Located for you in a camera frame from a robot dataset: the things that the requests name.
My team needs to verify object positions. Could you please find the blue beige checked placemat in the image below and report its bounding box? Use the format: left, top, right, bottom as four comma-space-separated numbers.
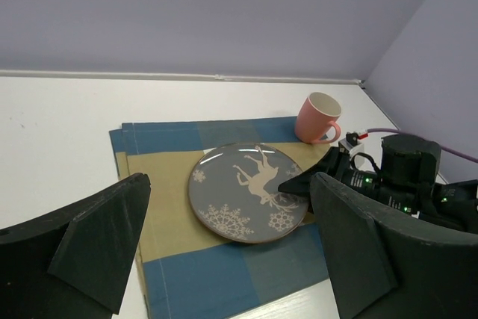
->
110, 117, 328, 318

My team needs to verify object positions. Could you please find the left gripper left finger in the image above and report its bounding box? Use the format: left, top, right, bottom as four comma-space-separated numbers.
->
1, 173, 151, 318

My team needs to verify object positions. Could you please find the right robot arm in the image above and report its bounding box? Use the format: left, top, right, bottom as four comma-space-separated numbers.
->
279, 133, 477, 233

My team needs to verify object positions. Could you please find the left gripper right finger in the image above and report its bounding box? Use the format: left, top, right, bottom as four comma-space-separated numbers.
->
310, 173, 477, 318

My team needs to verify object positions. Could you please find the pink mug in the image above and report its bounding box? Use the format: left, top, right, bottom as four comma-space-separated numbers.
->
294, 92, 342, 144

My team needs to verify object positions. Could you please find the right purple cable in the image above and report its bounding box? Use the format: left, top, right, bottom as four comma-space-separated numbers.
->
360, 127, 478, 165

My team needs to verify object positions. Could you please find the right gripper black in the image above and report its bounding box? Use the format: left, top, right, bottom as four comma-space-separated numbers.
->
278, 147, 382, 202

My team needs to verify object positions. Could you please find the grey reindeer plate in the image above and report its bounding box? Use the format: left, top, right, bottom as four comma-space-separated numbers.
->
187, 143, 308, 244

